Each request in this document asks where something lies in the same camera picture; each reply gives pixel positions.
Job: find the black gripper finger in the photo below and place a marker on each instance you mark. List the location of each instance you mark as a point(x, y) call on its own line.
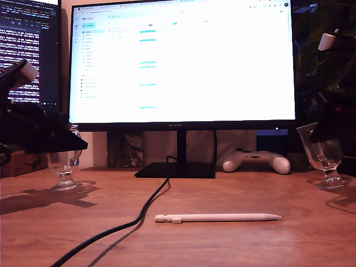
point(64, 144)
point(328, 132)

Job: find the small footed glass cup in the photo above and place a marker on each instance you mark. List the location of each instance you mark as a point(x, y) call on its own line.
point(331, 182)
point(65, 185)

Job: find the white pen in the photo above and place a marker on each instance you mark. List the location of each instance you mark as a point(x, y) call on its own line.
point(222, 217)

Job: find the brown cardboard box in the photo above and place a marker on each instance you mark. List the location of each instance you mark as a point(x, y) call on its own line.
point(25, 165)

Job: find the dark box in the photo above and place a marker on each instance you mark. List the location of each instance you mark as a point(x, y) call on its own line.
point(271, 147)

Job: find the white game controller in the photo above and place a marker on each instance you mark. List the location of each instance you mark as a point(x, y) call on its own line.
point(278, 164)

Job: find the camouflage patterned box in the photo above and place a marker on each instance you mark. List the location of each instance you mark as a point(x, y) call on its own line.
point(125, 150)

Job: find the green leafy plant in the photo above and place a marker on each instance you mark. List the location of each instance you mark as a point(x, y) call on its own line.
point(306, 61)

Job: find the dark screen computer monitor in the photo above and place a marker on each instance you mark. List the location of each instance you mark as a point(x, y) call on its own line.
point(50, 55)

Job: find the large black computer monitor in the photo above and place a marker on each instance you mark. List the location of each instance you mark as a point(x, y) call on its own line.
point(180, 69)

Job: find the gripper white camera box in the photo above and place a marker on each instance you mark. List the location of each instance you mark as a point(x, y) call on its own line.
point(27, 73)
point(326, 41)

